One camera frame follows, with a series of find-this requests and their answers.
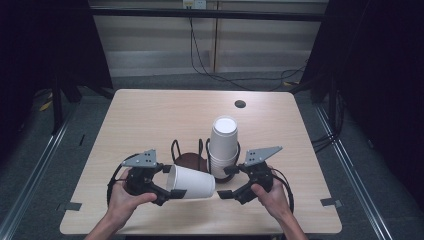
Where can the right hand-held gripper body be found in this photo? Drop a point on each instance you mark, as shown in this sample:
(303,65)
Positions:
(260,176)

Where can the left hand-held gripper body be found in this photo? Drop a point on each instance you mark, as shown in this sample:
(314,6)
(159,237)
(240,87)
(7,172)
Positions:
(141,160)

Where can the single white paper cup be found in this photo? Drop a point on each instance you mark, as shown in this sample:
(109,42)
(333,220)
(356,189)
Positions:
(195,182)

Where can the dark brown double cup holder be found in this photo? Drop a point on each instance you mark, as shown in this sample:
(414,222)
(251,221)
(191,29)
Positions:
(190,158)

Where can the stack of white paper cups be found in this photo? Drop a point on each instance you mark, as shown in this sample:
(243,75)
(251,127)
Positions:
(223,143)

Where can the person's right hand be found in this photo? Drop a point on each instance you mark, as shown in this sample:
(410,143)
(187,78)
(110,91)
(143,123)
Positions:
(278,200)

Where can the person's left hand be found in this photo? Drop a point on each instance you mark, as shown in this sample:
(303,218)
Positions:
(121,203)

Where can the small black floor tape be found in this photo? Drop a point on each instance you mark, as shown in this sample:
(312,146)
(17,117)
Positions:
(82,140)

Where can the grey tape strip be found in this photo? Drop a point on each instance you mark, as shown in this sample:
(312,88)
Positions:
(330,202)
(71,206)

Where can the black metal stand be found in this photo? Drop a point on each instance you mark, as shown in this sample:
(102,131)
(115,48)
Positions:
(333,106)
(57,110)

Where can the yellow floor tape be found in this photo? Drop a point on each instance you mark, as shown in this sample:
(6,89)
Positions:
(45,106)

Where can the black curtain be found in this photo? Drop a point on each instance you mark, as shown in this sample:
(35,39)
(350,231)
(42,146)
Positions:
(40,50)
(383,83)

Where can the black horizontal bar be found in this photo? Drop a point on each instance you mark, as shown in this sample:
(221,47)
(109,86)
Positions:
(200,14)

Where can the grey floor rail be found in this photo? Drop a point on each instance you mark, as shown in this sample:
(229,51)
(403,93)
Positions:
(353,173)
(33,180)

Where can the white wall power outlet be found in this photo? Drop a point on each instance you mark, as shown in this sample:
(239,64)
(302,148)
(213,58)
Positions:
(195,4)

